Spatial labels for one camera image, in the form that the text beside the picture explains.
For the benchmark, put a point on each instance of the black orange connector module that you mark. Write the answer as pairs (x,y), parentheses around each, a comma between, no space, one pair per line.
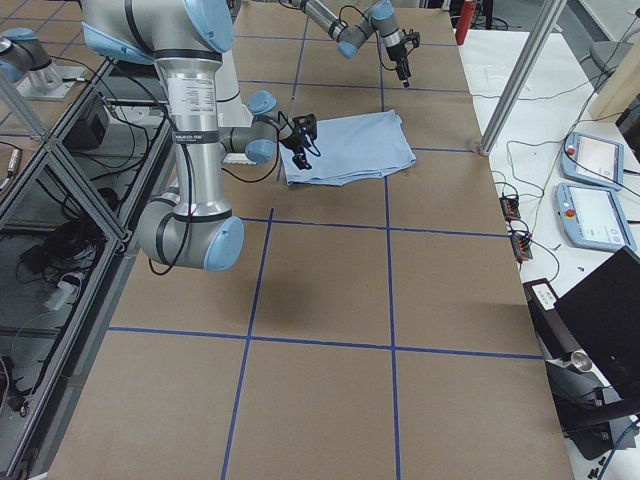
(520,244)
(510,208)

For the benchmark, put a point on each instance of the aluminium frame post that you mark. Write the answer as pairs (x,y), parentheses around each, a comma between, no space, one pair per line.
(533,46)

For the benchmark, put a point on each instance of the near blue teach pendant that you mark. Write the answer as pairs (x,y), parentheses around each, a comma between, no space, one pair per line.
(592,217)

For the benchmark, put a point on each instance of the black power adapter box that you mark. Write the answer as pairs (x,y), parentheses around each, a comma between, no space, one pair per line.
(90,127)

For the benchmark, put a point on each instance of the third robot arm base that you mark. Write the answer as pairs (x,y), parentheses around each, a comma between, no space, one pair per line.
(26,64)

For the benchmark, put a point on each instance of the blue teach pendant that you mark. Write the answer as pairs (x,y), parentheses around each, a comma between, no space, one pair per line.
(592,217)
(593,160)

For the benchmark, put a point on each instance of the black monitor on stand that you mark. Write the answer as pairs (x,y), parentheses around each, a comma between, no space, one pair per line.
(602,315)

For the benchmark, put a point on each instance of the black label box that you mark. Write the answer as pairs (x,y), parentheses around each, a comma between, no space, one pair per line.
(555,335)

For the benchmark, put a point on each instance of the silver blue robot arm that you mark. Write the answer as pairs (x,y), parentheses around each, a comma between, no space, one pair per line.
(191,224)
(352,28)

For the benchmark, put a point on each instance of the light blue t-shirt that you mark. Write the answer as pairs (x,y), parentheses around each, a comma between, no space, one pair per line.
(367,146)

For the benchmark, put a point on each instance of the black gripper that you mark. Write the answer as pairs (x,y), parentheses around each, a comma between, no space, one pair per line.
(396,52)
(291,139)

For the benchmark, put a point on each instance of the far blue teach pendant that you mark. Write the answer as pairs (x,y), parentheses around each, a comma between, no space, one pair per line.
(593,160)

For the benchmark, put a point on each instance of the red cylinder bottle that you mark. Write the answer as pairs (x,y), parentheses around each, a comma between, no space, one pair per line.
(464,21)

